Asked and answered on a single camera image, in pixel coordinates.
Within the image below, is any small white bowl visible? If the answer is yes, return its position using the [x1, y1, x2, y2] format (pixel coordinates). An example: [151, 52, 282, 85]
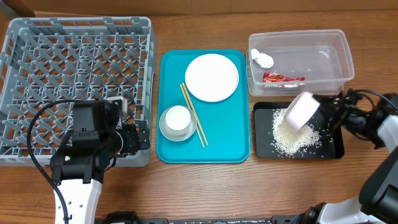
[284, 91, 320, 131]

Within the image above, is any grey bowl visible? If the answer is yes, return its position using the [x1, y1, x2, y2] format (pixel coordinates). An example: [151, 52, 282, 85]
[159, 106, 195, 142]

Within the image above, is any white paper cup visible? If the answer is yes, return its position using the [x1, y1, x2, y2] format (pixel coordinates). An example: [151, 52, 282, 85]
[165, 105, 191, 131]

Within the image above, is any white rice pile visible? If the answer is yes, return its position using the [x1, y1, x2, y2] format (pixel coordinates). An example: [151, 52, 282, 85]
[269, 109, 334, 157]

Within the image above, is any red snack wrapper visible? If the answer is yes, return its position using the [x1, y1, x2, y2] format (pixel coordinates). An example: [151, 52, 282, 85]
[263, 72, 305, 83]

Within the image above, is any white tissue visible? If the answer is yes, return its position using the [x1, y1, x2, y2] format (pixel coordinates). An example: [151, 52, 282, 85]
[251, 49, 274, 69]

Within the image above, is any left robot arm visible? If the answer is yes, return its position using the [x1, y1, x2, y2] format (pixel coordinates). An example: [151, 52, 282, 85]
[50, 97, 150, 223]

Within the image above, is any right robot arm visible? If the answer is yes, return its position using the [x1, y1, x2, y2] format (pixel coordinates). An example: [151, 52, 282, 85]
[291, 89, 397, 223]

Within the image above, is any grey dishwasher rack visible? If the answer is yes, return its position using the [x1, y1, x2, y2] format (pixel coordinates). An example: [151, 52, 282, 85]
[1, 16, 157, 166]

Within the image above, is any clear plastic bin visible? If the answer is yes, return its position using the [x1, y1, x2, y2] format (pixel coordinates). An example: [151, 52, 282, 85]
[246, 29, 355, 96]

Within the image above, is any black tray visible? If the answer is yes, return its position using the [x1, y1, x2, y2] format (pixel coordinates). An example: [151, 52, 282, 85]
[253, 102, 345, 159]

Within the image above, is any wooden chopstick left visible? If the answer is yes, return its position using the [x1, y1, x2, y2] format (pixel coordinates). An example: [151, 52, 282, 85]
[180, 84, 205, 147]

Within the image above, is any wooden chopstick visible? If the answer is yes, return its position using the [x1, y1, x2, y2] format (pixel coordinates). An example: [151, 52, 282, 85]
[181, 83, 209, 147]
[180, 84, 205, 147]

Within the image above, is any wooden chopstick right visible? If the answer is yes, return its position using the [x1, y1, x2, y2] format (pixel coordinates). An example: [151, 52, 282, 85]
[181, 83, 209, 147]

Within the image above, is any teal serving tray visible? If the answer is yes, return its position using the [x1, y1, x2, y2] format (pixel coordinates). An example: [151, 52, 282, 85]
[156, 49, 251, 164]

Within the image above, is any large white plate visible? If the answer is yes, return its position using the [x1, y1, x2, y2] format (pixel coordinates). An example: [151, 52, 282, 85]
[185, 54, 239, 103]

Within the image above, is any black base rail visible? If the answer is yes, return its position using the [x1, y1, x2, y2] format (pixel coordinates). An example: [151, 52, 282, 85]
[94, 212, 305, 224]

